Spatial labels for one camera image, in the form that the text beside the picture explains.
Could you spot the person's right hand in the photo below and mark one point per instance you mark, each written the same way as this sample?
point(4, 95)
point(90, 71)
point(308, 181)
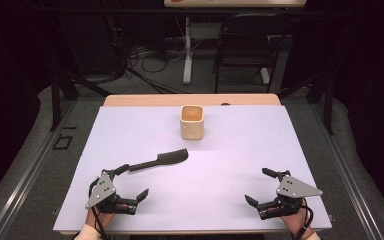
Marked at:
point(295, 221)

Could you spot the black spatula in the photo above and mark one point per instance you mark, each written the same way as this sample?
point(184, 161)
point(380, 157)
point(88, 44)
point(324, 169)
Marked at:
point(171, 156)

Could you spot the wooden table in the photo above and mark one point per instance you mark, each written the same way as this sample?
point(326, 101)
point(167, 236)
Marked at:
point(146, 99)

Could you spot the white desk leg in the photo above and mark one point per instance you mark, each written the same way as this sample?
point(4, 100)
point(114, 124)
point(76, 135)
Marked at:
point(188, 53)

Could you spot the short white desk foot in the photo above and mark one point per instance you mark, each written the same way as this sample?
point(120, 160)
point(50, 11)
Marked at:
point(265, 76)

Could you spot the white table mat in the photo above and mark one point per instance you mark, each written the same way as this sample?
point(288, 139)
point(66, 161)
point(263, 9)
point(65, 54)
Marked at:
point(196, 186)

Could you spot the person's left hand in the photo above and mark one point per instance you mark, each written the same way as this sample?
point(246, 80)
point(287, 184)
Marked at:
point(99, 219)

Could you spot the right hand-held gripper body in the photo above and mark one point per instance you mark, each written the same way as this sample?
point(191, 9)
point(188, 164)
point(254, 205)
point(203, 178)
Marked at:
point(293, 190)

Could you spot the black folding chair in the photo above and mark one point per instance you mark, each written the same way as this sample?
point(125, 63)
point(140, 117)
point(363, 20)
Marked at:
point(246, 43)

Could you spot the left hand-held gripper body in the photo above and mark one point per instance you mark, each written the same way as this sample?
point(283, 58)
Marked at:
point(101, 193)

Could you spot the grey metal floor rail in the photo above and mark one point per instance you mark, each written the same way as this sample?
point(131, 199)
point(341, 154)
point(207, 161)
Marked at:
point(30, 170)
point(346, 173)

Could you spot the light wooden desk top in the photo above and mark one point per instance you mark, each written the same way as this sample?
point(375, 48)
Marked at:
point(233, 3)

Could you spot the black metal frame stand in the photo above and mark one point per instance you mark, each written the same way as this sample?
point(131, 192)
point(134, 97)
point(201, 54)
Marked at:
point(328, 100)
point(56, 100)

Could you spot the beige square cup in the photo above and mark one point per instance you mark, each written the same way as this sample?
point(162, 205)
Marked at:
point(191, 125)

